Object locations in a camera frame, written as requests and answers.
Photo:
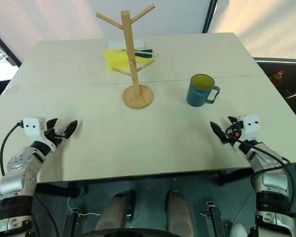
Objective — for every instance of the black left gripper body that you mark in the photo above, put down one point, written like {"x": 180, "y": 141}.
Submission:
{"x": 54, "y": 138}

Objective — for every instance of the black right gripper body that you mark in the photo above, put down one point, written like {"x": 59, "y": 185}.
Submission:
{"x": 236, "y": 130}

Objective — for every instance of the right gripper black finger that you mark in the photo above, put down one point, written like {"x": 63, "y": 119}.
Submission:
{"x": 232, "y": 119}
{"x": 219, "y": 130}

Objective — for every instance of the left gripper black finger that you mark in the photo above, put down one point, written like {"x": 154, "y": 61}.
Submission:
{"x": 51, "y": 123}
{"x": 71, "y": 129}

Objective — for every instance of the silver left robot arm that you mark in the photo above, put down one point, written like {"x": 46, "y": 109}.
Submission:
{"x": 17, "y": 172}

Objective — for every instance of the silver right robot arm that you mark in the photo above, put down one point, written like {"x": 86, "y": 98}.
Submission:
{"x": 271, "y": 177}

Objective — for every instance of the wooden mug tree stand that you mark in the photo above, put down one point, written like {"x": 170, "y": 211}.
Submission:
{"x": 130, "y": 44}

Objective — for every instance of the blue mug with yellow inside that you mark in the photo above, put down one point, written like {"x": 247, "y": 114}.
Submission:
{"x": 198, "y": 95}

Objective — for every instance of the bottle with red cap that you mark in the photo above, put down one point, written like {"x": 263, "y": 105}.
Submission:
{"x": 277, "y": 77}

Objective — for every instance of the yellow sponge cloth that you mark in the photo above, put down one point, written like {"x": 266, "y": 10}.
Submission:
{"x": 114, "y": 60}

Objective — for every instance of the black floor stand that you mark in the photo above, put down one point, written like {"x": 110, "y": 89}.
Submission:
{"x": 215, "y": 219}
{"x": 71, "y": 223}

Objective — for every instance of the red white marker sticker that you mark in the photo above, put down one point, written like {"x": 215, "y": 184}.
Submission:
{"x": 131, "y": 62}

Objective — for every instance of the dark rounded brown shape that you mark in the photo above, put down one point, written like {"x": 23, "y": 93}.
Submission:
{"x": 180, "y": 212}
{"x": 114, "y": 209}

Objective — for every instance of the green scouring pad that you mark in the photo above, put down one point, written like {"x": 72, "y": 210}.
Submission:
{"x": 144, "y": 53}

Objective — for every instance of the black slanted pole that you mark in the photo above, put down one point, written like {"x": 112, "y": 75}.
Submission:
{"x": 209, "y": 14}

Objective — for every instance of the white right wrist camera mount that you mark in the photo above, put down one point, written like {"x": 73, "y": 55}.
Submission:
{"x": 250, "y": 124}

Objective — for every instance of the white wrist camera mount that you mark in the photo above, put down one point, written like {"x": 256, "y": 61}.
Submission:
{"x": 250, "y": 124}
{"x": 33, "y": 126}

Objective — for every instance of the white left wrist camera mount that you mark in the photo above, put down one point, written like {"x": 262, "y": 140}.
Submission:
{"x": 33, "y": 126}

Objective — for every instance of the black table frame bar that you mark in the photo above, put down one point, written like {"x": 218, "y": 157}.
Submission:
{"x": 59, "y": 190}
{"x": 233, "y": 176}

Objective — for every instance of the black window frame bar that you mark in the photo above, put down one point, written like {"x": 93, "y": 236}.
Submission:
{"x": 7, "y": 49}

